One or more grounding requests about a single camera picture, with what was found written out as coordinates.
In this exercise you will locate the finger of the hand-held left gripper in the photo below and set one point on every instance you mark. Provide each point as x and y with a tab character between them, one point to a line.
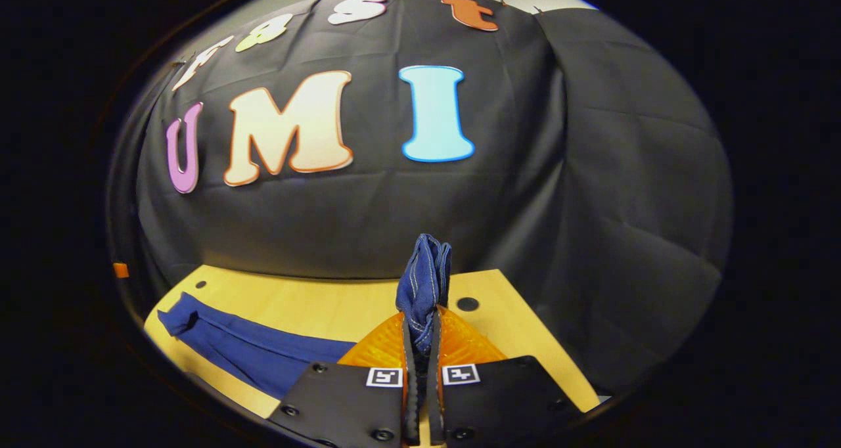
121	270

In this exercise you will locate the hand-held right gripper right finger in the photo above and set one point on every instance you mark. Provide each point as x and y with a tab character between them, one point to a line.
435	402

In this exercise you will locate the black backdrop cloth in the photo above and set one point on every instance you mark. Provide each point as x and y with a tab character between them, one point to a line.
525	205

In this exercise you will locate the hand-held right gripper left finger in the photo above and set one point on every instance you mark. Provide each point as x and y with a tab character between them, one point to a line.
410	402

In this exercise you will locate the blue denim jeans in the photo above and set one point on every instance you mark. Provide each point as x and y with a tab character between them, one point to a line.
263	353

